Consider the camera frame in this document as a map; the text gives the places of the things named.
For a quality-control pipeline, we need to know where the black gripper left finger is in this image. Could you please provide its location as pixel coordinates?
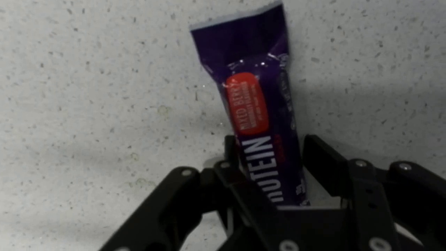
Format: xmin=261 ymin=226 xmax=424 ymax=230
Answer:
xmin=98 ymin=134 xmax=279 ymax=251

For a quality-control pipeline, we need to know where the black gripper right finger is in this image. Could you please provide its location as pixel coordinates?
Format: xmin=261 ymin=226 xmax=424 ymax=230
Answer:
xmin=300 ymin=134 xmax=446 ymax=251

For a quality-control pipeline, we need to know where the purple protein bar packet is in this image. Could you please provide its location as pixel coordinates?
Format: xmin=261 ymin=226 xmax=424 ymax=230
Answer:
xmin=187 ymin=2 xmax=309 ymax=209

